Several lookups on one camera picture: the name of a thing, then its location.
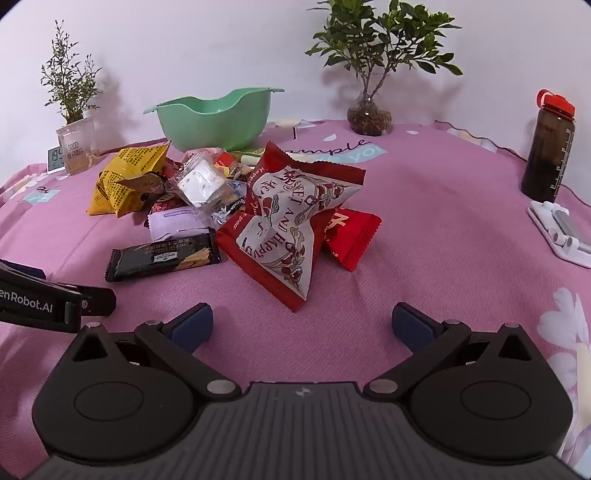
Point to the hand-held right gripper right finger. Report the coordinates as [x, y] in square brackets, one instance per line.
[411, 325]

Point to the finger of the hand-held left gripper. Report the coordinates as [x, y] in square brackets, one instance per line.
[97, 301]
[21, 270]

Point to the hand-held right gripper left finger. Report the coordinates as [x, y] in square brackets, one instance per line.
[194, 325]

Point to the large red white snack packet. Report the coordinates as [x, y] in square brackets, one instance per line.
[286, 217]

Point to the green plastic bowl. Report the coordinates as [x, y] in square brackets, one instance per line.
[212, 122]

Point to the black snack packet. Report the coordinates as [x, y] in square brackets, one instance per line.
[161, 256]

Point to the lavender snack packet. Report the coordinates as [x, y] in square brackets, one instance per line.
[180, 221]

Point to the small red snack packet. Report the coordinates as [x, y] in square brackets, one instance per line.
[351, 235]

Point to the small digital clock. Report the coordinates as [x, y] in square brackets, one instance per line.
[55, 159]

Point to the pink printed tablecloth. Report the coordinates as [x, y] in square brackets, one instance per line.
[438, 207]

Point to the brown packet with tan label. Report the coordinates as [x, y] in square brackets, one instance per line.
[143, 183]

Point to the dark blue foil wrapper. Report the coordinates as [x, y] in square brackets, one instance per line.
[235, 198]

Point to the clear wrapped white nougat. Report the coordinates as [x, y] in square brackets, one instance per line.
[201, 182]

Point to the small plant in white cup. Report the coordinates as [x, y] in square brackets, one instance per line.
[74, 129]

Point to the white plastic device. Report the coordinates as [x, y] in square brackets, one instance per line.
[561, 228]

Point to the brown water bottle red cap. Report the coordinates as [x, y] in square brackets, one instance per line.
[549, 147]

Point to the leafy plant in glass vase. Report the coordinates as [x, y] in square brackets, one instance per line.
[369, 69]

